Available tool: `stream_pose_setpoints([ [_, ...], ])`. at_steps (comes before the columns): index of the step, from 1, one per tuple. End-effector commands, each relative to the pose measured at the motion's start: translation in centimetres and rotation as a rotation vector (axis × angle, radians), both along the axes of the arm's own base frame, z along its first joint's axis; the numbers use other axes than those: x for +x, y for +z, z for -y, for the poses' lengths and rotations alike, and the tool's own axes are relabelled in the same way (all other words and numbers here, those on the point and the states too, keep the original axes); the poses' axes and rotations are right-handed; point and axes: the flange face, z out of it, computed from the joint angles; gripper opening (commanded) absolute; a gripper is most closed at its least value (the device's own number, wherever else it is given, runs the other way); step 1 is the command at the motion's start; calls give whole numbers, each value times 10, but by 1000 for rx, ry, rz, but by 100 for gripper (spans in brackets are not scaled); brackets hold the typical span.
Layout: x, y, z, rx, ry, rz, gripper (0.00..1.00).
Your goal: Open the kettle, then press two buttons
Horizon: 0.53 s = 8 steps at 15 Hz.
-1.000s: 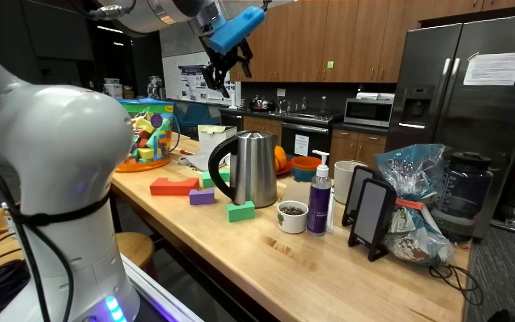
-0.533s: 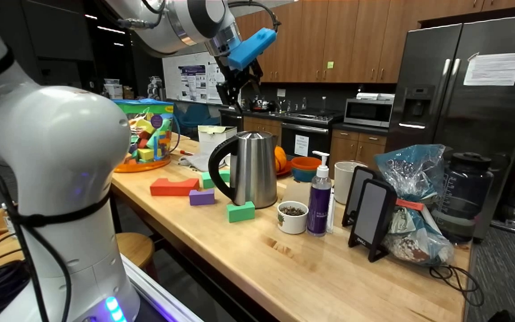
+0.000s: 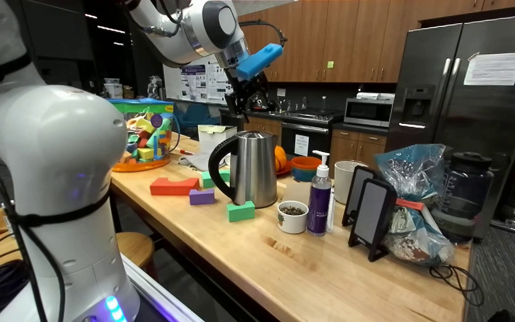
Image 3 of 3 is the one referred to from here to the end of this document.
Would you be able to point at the teal bowl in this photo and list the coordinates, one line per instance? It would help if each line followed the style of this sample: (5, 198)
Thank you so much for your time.
(305, 176)

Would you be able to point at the orange tray under bin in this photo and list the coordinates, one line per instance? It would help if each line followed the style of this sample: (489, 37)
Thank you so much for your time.
(142, 167)

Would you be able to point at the green sticky note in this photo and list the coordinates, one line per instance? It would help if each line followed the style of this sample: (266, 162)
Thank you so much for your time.
(330, 65)

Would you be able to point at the blue plastic bag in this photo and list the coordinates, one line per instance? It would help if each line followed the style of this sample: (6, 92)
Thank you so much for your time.
(416, 173)

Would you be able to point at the black desktop speaker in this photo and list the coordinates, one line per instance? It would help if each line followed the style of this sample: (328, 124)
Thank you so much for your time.
(373, 217)
(357, 189)

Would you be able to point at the stainless steel electric kettle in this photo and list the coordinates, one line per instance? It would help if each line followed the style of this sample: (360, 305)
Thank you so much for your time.
(257, 173)

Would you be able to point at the white robot base platform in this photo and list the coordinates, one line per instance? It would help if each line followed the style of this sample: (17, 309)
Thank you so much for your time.
(162, 298)

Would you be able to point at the small green foam block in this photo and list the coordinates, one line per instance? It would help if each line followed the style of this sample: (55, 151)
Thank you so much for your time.
(241, 212)

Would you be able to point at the black kitchen stove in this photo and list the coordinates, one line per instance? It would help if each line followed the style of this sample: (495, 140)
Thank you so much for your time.
(312, 135)

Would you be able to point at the white paper on refrigerator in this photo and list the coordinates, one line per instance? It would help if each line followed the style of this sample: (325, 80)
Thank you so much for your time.
(495, 69)

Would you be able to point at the white box with pale lid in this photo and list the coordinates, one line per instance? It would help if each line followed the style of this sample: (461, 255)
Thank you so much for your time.
(214, 139)

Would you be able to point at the white tray on microwave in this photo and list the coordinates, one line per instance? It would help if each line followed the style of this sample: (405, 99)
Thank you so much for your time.
(377, 96)

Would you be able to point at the white mug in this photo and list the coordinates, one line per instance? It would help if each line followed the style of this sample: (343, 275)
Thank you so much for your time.
(344, 180)

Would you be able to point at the clear bin of foam blocks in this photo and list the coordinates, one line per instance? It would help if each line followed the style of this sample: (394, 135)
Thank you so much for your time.
(148, 135)

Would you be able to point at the orange bowl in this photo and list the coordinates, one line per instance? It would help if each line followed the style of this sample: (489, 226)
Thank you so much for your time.
(305, 164)

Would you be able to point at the purple pump bottle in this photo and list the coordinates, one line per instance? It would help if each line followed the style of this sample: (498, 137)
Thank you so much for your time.
(319, 203)

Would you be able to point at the white ramekin cup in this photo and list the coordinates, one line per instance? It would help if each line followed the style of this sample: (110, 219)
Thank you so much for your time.
(293, 217)

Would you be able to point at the stainless steel refrigerator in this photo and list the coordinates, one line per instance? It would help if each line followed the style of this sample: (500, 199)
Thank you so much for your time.
(478, 119)

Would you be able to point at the brown wooden base cabinet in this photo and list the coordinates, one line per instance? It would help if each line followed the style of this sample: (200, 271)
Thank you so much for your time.
(357, 146)

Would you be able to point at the silver microwave oven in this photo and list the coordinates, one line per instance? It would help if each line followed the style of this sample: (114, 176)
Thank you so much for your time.
(368, 112)

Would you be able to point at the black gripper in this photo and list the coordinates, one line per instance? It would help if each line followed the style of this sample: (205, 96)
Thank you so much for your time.
(248, 90)

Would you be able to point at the large light green foam block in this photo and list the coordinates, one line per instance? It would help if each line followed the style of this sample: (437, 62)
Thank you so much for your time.
(207, 180)

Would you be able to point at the brown wooden wall cabinets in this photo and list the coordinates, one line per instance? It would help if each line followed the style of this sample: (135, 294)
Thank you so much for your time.
(377, 37)

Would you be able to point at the purple foam block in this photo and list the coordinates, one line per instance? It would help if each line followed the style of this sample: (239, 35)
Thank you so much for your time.
(201, 198)

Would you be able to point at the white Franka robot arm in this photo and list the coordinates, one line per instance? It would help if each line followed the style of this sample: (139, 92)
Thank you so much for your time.
(49, 155)

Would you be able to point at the red foam block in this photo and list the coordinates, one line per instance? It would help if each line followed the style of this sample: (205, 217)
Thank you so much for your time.
(173, 187)

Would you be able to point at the blue wrist camera housing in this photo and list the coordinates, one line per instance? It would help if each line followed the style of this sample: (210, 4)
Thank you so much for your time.
(259, 62)

